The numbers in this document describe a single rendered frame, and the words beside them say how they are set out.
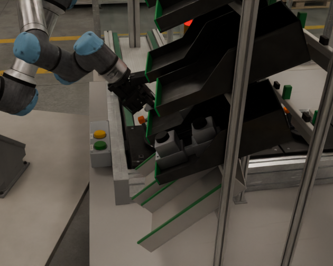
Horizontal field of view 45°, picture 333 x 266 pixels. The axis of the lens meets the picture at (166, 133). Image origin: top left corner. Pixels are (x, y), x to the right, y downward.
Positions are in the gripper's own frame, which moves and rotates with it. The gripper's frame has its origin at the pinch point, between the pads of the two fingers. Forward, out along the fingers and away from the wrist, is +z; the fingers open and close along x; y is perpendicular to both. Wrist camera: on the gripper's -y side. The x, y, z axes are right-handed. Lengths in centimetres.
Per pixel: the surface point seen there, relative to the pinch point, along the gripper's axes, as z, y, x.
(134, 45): 11, 10, -107
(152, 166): -0.6, 9.1, 20.8
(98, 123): -5.3, 24.9, -17.1
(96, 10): -22, 8, -82
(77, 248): 56, 101, -47
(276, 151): 31.2, -19.3, 10.4
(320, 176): 46, -25, 16
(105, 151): -3.9, 23.5, 1.2
